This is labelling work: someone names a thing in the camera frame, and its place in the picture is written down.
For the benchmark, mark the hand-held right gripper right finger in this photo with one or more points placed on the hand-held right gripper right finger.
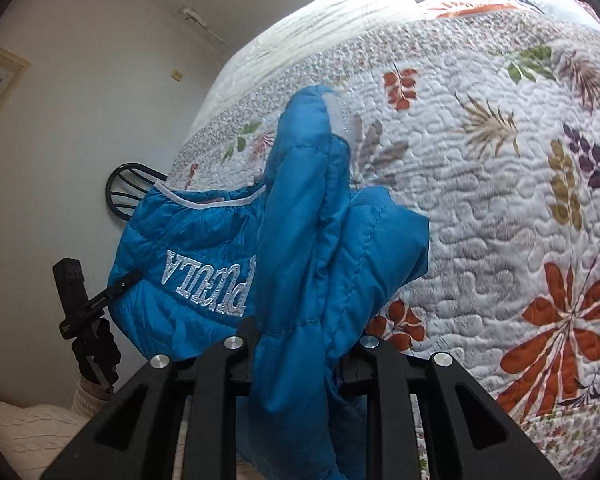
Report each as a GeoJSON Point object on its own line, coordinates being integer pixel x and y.
{"type": "Point", "coordinates": [360, 367]}

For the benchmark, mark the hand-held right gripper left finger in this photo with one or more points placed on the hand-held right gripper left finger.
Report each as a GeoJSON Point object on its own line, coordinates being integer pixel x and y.
{"type": "Point", "coordinates": [240, 360]}

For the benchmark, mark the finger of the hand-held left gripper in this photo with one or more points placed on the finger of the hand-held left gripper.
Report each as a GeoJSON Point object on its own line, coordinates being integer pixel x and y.
{"type": "Point", "coordinates": [116, 288]}

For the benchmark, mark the blue puffer jacket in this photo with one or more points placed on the blue puffer jacket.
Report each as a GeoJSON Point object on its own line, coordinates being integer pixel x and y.
{"type": "Point", "coordinates": [280, 270]}

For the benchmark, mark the person's left forearm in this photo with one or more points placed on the person's left forearm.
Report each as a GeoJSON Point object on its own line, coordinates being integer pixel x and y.
{"type": "Point", "coordinates": [35, 430]}

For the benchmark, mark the person's left hand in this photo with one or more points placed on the person's left hand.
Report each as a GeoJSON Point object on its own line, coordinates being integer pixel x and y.
{"type": "Point", "coordinates": [99, 357]}

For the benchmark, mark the black metal chair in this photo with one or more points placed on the black metal chair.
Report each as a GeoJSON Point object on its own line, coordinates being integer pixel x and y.
{"type": "Point", "coordinates": [127, 187]}

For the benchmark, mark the floral quilted bedspread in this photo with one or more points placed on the floral quilted bedspread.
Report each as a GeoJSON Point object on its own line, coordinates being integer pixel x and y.
{"type": "Point", "coordinates": [505, 185]}

